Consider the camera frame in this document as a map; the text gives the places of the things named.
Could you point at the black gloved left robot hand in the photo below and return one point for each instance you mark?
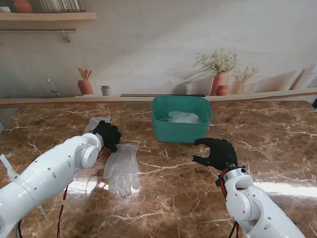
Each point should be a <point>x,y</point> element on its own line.
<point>110,136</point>

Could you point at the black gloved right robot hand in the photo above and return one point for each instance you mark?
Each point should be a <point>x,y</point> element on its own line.
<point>223,156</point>

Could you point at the teal plastic basket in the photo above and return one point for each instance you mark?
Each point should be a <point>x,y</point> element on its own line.
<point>178,134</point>

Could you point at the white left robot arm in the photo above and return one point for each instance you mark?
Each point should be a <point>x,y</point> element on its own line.
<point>49,171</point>

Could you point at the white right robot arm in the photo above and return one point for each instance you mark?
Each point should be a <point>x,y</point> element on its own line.
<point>252,210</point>

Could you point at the grey mug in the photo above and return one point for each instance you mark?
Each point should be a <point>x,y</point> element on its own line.
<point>106,91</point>

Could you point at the terracotta pot with wooden spoons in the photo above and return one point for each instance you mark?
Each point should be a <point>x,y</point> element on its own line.
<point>85,87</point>

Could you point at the small round terracotta pot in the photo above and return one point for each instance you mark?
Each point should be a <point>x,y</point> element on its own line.
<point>222,90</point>

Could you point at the tall terracotta vase with flowers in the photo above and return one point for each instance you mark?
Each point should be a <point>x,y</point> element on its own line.
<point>220,81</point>

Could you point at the black object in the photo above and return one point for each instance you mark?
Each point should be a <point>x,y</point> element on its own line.
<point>315,102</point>

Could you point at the metal hook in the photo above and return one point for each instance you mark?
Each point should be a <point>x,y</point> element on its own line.
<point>66,38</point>

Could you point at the row of books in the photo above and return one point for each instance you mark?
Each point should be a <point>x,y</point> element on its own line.
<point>62,5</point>

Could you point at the orange ceramic jar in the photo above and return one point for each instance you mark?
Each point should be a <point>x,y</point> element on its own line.
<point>22,6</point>

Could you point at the white bowl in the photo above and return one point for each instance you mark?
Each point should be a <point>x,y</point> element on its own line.
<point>4,10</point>

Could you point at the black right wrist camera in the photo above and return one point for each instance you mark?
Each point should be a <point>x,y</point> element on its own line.
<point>219,182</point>

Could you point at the dark metal wall rail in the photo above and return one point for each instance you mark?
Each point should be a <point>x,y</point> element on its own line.
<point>37,29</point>

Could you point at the light wooden wall shelf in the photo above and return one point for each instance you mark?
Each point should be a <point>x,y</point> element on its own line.
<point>49,16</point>

